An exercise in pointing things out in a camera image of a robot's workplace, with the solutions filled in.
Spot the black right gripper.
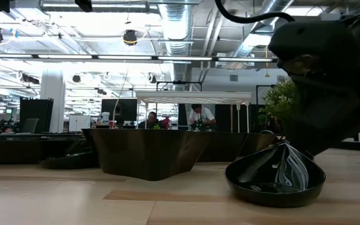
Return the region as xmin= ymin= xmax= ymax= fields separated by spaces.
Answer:
xmin=267 ymin=12 xmax=360 ymax=156

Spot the black square mini plate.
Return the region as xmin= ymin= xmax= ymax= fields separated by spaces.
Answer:
xmin=81 ymin=127 xmax=213 ymax=182

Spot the black leaf-shaped mini plate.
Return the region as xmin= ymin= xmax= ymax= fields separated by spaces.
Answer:
xmin=0 ymin=134 xmax=91 ymax=165
xmin=38 ymin=151 xmax=101 ymax=171

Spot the green potted plant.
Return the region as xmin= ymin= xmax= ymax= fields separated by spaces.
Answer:
xmin=257 ymin=77 xmax=300 ymax=135

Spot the person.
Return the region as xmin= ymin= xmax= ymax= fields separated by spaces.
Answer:
xmin=137 ymin=111 xmax=172 ymax=130
xmin=187 ymin=103 xmax=218 ymax=132

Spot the black computer monitor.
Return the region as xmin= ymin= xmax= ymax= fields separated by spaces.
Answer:
xmin=101 ymin=98 xmax=138 ymax=128

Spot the long ceiling light bar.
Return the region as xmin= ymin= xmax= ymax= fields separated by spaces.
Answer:
xmin=0 ymin=53 xmax=276 ymax=63

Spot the white cabinet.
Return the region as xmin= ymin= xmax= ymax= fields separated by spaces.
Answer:
xmin=68 ymin=114 xmax=91 ymax=133

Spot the black partition panel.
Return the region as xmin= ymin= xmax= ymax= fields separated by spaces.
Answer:
xmin=19 ymin=97 xmax=55 ymax=134

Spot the grey office chair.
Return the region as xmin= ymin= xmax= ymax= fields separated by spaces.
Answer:
xmin=21 ymin=117 xmax=40 ymax=134

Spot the silver ventilation duct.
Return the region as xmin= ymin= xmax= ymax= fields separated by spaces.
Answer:
xmin=157 ymin=0 xmax=195 ymax=92
xmin=229 ymin=0 xmax=295 ymax=65

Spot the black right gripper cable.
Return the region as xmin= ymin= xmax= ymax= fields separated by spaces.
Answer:
xmin=214 ymin=0 xmax=296 ymax=24

